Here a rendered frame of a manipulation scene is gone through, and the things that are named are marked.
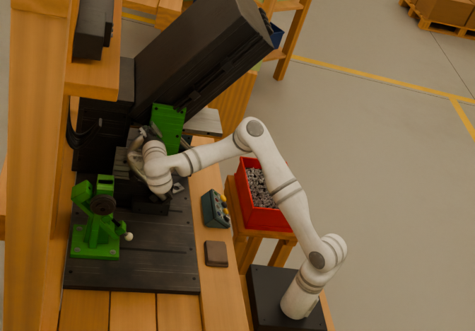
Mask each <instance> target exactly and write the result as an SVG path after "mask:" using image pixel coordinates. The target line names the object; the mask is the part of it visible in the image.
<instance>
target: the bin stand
mask: <svg viewBox="0 0 475 331"><path fill-rule="evenodd" d="M234 178H235V176H234V175H227V178H226V180H225V184H224V185H225V189H224V191H223V192H224V196H225V197H226V204H227V205H228V206H227V208H228V215H229V216H230V219H231V223H232V227H233V246H234V251H235V258H236V262H237V269H238V273H239V275H246V273H247V270H248V268H249V265H250V264H252V263H253V261H254V258H255V255H256V254H257V251H258V249H259V246H260V244H261V242H262V239H263V238H275V239H279V240H278V243H277V245H276V247H275V249H274V252H273V254H272V256H271V259H270V260H269V263H268V265H267V266H272V267H284V265H285V263H286V260H287V259H288V256H289V255H290V253H291V250H292V249H293V246H296V244H297V242H298V239H297V238H296V236H295V234H294V232H292V233H286V232H278V231H261V230H252V229H245V225H244V222H243V218H242V212H241V208H240V202H239V199H238V192H237V189H236V185H235V179H234ZM247 236H248V237H249V238H248V240H247V238H246V237H247Z"/></svg>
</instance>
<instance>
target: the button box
mask: <svg viewBox="0 0 475 331"><path fill-rule="evenodd" d="M214 191H215V190H214V189H211V190H209V191H208V192H207V193H205V194H204V195H202V196H201V203H202V209H203V215H204V224H205V226H207V227H209V228H227V229H228V228H230V221H226V220H225V218H224V216H225V215H228V214H225V213H224V212H223V209H224V208H225V207H224V206H223V205H222V202H223V200H222V199H221V195H220V194H219V193H217V191H215V192H216V193H217V196H216V195H215V194H214ZM215 198H217V199H218V202H217V201H216V200H215ZM216 205H218V206H219V207H220V209H218V208H217V206H216ZM217 211H219V212H220V213H221V215H220V216H219V215H218V213H217ZM228 216H229V215H228Z"/></svg>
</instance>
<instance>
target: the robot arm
mask: <svg viewBox="0 0 475 331"><path fill-rule="evenodd" d="M138 132H139V133H141V134H143V139H144V141H143V143H142V145H141V151H142V153H137V152H135V151H130V152H128V154H127V157H128V159H129V160H130V161H131V162H132V163H133V165H134V166H135V167H136V169H137V170H138V171H139V172H140V174H142V175H145V176H146V179H147V183H148V187H149V189H150V190H151V191H152V192H153V193H155V194H165V193H166V192H168V191H169V190H170V189H171V187H172V176H171V173H170V168H171V167H174V168H175V170H176V171H177V173H178V174H179V175H180V176H182V177H186V176H188V175H191V174H193V173H196V172H198V171H200V170H202V169H205V168H207V167H209V166H212V165H213V164H215V163H218V162H220V161H223V160H225V159H228V158H232V157H236V156H241V155H244V154H247V153H252V152H253V153H254V154H255V156H256V157H257V159H258V161H259V163H260V165H261V167H262V171H263V174H264V179H265V183H266V186H267V189H268V191H269V194H270V195H271V197H272V199H273V200H274V201H275V203H276V205H277V207H278V208H279V209H280V210H281V212H282V214H283V215H284V217H285V218H286V220H287V222H288V224H289V225H290V227H291V228H292V230H293V232H294V234H295V236H296V238H297V239H298V242H299V244H300V246H301V248H302V249H303V252H304V253H305V256H306V258H307V259H306V260H305V261H304V263H303V264H302V265H301V267H300V269H299V270H298V272H297V274H296V276H295V277H294V279H293V281H292V282H291V284H290V286H289V287H288V289H287V291H286V292H285V294H284V295H283V298H282V299H281V302H280V306H281V310H282V311H283V313H284V314H285V315H287V316H288V317H289V318H292V319H294V320H299V319H302V318H304V317H308V315H309V314H310V313H311V311H312V309H313V308H314V307H315V305H316V304H317V302H318V300H319V298H318V296H319V294H320V293H321V291H322V290H323V288H324V286H325V285H326V284H327V282H328V281H329V280H330V279H331V278H332V277H333V276H334V275H335V273H336V271H337V270H338V269H339V268H340V266H341V265H342V263H343V262H344V260H345V259H346V256H347V246H346V243H345V241H344V240H343V238H342V237H340V236H338V235H337V234H334V233H328V234H326V235H324V236H322V237H321V238H319V236H318V235H317V233H316V231H315V230H314V228H313V226H312V223H311V220H310V213H309V207H308V202H307V196H306V194H305V192H304V190H303V188H302V187H301V186H300V184H299V182H298V181H297V179H296V178H295V176H294V175H293V174H292V172H291V170H290V168H289V167H288V166H287V164H286V162H285V161H284V159H283V158H282V156H281V154H280V153H279V152H278V149H277V148H276V145H275V143H274V141H273V139H272V138H271V135H270V133H269V131H268V129H267V128H266V126H265V125H264V123H263V122H262V121H261V120H259V119H257V118H256V117H246V118H245V119H244V120H243V121H241V123H240V124H239V125H238V126H237V128H236V129H235V131H234V132H233V133H232V134H231V135H229V136H227V137H226V138H224V139H222V140H220V141H217V142H215V143H212V144H204V145H200V146H195V147H194V148H191V149H188V150H186V151H183V152H182V153H179V154H175V155H170V156H167V151H166V147H165V143H164V142H163V140H162V139H160V138H158V137H157V135H154V133H153V132H152V131H151V127H150V126H147V125H144V126H142V127H141V128H139V129H138Z"/></svg>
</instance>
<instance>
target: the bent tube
mask: <svg viewBox="0 0 475 331"><path fill-rule="evenodd" d="M151 126H152V127H151V131H152V132H153V133H154V135H157V134H158V136H159V137H160V138H162V137H163V135H162V132H161V131H160V130H159V128H158V127H157V126H156V125H155V123H154V122H153V121H151ZM143 141H144V139H143V134H140V135H139V136H138V137H137V138H135V139H134V140H133V141H132V142H131V143H130V145H129V148H128V150H127V154H128V152H130V151H135V152H137V150H138V148H139V147H140V145H142V143H143ZM127 163H128V166H129V168H130V169H131V171H132V172H133V173H134V174H135V175H136V176H137V177H138V178H139V179H140V180H141V181H142V182H143V183H144V184H145V185H146V186H147V187H148V183H147V179H146V176H145V175H142V174H140V172H139V171H138V170H137V169H136V167H135V166H134V165H133V163H132V162H131V161H130V160H129V159H128V157H127ZM148 188H149V187H148ZM156 195H157V196H158V197H159V198H160V199H161V200H162V201H164V200H165V199H167V197H168V196H167V195H166V194H156Z"/></svg>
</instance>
